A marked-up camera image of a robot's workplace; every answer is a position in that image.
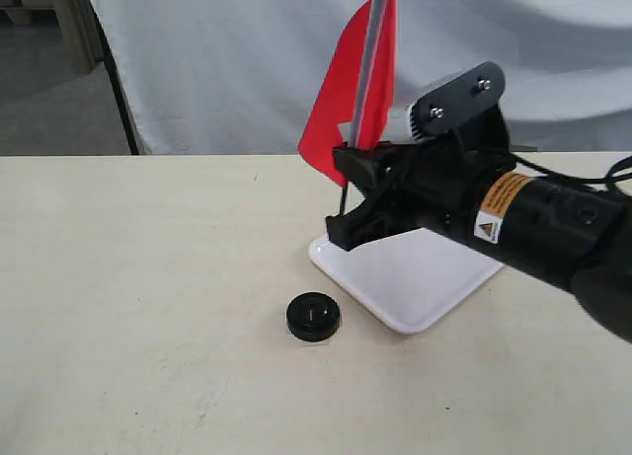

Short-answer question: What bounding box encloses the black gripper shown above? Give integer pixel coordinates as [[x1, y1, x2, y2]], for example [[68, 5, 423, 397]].
[[325, 105, 514, 251]]

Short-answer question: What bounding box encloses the red flag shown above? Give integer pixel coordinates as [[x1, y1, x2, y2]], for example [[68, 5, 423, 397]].
[[298, 0, 398, 213]]

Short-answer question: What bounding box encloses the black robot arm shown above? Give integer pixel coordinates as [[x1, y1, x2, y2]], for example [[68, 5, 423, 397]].
[[326, 107, 631, 340]]

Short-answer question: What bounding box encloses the black round cap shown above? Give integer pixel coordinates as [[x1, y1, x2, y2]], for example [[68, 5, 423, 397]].
[[285, 292, 342, 342]]

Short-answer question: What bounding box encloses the white square plastic tray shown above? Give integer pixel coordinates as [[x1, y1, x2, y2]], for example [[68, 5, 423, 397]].
[[308, 229, 503, 335]]

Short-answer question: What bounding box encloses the white backdrop cloth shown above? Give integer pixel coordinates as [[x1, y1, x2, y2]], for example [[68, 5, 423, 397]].
[[90, 0, 631, 154]]

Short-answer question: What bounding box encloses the black backdrop stand pole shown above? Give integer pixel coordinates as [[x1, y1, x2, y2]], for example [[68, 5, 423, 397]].
[[96, 21, 140, 156]]

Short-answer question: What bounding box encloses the beige cabinet in background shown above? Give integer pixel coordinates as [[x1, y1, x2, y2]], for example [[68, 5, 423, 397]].
[[52, 0, 103, 75]]

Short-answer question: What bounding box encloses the wrist camera with black bracket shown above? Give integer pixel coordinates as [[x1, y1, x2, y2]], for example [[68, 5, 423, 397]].
[[383, 61, 506, 143]]

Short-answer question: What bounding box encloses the black cable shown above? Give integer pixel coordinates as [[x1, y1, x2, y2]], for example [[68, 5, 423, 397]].
[[508, 145, 632, 195]]

